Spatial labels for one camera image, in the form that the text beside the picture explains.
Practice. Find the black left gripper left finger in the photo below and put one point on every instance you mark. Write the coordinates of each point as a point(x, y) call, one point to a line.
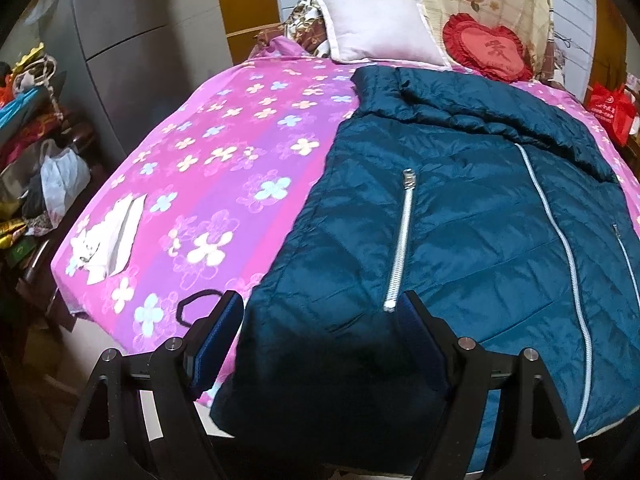
point(136, 418)

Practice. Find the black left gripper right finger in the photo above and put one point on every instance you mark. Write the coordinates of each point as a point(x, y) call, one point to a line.
point(512, 396)

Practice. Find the teal quilted down jacket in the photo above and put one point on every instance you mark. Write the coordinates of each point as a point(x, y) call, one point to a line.
point(498, 210)

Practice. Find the pink floral bed sheet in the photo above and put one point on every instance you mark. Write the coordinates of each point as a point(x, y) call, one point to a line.
point(225, 178)

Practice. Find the cluttered side shelf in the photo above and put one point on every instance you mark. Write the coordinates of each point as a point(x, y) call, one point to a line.
point(33, 125)

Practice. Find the white plastic bag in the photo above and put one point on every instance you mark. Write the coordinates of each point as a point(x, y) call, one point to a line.
point(63, 177)

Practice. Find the red plastic bag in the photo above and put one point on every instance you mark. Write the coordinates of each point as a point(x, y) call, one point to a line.
point(614, 110)

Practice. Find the grey wardrobe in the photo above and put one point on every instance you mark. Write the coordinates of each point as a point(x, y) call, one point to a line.
point(127, 64)

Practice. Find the red heart-shaped cushion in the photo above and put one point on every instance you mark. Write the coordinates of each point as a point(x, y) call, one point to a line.
point(496, 53)

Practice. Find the brown floral pillow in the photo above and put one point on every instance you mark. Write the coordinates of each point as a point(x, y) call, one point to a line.
point(304, 30)

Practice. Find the white square pillow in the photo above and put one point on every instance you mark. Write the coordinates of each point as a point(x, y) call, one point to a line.
point(380, 30)

